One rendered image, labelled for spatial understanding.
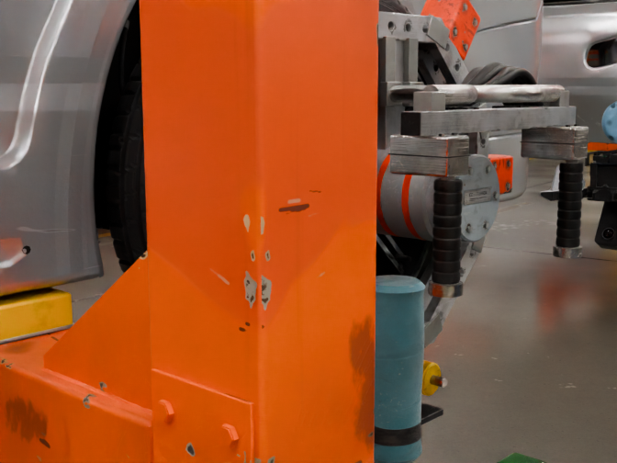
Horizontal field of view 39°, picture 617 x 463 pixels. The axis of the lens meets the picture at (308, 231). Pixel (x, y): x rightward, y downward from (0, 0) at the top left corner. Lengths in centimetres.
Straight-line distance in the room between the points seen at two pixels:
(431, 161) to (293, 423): 42
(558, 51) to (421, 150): 275
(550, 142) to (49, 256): 75
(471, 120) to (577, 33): 265
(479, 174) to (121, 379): 60
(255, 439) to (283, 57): 33
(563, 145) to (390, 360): 43
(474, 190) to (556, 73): 256
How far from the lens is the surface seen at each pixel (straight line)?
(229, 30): 74
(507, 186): 164
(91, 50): 124
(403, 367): 122
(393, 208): 128
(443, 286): 110
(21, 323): 122
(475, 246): 156
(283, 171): 73
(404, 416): 125
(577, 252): 140
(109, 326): 96
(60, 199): 121
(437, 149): 108
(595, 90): 376
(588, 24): 382
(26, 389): 109
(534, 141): 139
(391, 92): 131
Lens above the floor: 101
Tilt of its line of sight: 9 degrees down
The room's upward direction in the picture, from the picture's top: straight up
